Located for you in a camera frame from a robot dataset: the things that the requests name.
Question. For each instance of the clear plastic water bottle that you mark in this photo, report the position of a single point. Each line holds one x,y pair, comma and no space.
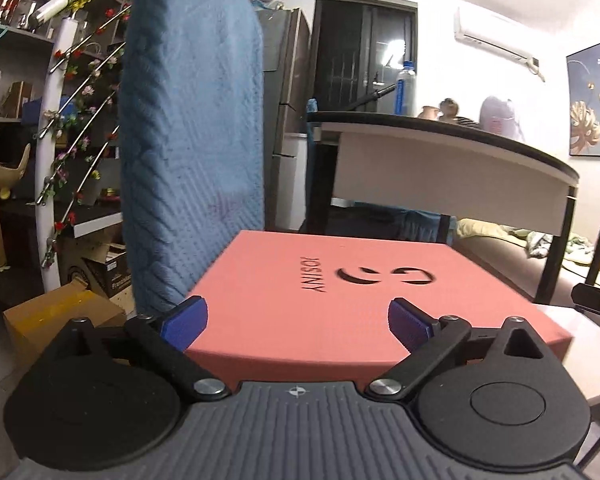
404,100

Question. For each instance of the grey refrigerator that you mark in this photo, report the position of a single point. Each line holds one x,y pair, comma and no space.
286,45

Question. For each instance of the dark window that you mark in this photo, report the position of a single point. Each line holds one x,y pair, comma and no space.
358,47

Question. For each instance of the beige sofa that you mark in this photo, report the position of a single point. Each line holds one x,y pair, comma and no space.
518,256

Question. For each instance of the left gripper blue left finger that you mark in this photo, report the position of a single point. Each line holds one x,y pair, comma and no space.
159,343

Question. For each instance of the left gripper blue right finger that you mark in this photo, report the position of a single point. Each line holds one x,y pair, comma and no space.
432,344

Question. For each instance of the white stair rail with flowers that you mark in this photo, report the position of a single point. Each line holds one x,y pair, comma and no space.
74,96

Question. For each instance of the salmon pink box lid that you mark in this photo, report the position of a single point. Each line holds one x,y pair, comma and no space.
306,308

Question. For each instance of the grey storage shelf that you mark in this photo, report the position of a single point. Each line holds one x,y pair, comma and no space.
24,53

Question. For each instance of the white table black edge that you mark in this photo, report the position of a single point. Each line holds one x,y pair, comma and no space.
421,164

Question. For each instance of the cardboard box on floor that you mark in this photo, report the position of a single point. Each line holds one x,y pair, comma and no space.
33,324

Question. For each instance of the white air conditioner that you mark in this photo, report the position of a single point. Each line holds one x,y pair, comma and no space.
500,36

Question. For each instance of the framed wall painting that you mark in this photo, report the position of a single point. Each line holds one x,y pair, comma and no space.
583,69

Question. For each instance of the white front table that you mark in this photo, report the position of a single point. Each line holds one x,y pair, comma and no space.
582,360

